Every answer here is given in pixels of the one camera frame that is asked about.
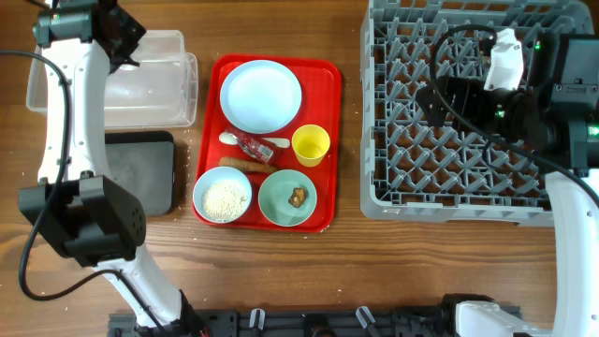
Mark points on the clear plastic waste bin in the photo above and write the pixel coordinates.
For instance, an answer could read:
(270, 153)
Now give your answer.
(160, 92)

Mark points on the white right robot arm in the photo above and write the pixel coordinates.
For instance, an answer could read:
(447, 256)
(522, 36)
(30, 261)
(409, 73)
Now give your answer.
(545, 109)

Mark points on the black waste tray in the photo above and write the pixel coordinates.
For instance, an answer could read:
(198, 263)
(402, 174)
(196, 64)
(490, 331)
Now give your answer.
(143, 163)

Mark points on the light blue rice bowl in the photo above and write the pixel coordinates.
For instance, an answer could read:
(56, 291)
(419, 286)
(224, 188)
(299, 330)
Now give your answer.
(215, 175)

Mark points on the red plastic tray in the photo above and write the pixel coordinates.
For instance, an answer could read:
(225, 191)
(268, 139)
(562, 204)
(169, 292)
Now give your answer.
(321, 87)

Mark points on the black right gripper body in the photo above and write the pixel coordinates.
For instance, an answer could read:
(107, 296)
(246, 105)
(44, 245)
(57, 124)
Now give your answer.
(497, 111)

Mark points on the light blue plate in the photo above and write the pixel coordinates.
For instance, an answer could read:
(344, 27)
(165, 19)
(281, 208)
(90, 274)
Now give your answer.
(260, 96)

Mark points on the yellow plastic cup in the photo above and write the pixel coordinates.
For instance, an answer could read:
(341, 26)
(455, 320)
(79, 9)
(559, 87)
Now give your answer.
(310, 144)

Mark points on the brown food scrap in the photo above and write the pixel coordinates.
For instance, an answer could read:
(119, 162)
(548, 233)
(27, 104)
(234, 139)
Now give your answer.
(298, 197)

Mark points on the green bowl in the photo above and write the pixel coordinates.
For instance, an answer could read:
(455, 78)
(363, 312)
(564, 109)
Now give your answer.
(274, 193)

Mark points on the white plastic spoon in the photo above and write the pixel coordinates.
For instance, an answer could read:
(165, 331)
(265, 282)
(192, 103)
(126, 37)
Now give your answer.
(229, 139)

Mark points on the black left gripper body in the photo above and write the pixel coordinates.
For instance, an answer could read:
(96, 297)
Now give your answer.
(131, 36)

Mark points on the white rice pile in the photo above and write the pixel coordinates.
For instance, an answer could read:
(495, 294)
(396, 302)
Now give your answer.
(225, 201)

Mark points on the grey plastic dishwasher rack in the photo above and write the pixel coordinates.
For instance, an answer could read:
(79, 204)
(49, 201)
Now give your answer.
(411, 171)

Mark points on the red snack wrapper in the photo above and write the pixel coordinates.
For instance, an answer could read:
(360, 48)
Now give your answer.
(260, 149)

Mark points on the brown carrot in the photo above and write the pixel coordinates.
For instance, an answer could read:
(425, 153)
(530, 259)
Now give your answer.
(246, 166)

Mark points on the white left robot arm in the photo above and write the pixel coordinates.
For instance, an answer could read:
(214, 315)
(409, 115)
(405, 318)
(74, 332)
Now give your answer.
(75, 206)

